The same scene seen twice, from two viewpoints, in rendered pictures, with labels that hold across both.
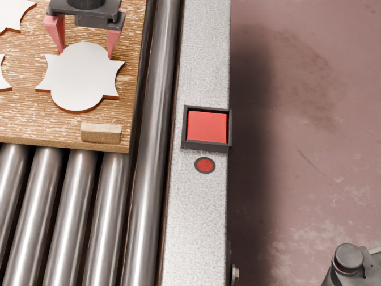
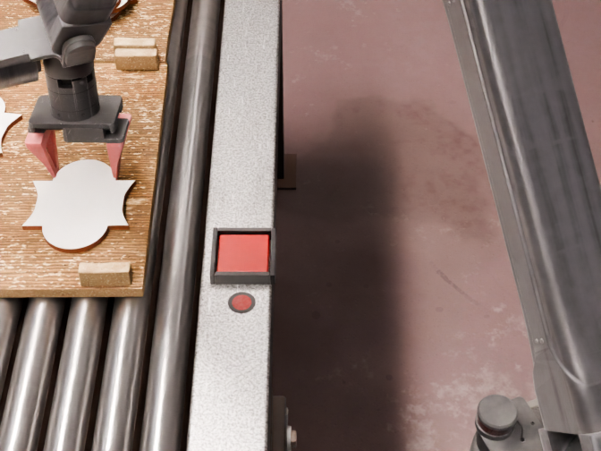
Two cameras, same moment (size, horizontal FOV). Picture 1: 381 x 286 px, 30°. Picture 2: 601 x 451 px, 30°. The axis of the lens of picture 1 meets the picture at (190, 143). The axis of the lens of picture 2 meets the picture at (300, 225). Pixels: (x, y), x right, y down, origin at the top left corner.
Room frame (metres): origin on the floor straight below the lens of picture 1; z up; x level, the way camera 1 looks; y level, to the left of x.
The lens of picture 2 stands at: (-0.16, -0.15, 1.91)
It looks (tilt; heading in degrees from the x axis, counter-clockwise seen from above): 47 degrees down; 4
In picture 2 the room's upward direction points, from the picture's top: straight up
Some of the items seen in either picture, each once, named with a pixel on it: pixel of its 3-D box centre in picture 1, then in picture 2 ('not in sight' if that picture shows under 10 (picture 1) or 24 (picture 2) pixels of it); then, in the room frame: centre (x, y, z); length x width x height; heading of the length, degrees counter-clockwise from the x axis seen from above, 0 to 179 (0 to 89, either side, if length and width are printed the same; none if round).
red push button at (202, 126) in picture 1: (207, 129); (243, 256); (0.72, -0.02, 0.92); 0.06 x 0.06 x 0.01; 4
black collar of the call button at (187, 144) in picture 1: (207, 128); (243, 255); (0.72, -0.02, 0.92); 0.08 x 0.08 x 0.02; 4
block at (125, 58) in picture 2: not in sight; (137, 59); (1.05, 0.16, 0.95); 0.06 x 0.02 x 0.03; 94
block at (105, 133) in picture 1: (101, 133); (105, 274); (0.66, 0.13, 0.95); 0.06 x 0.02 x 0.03; 94
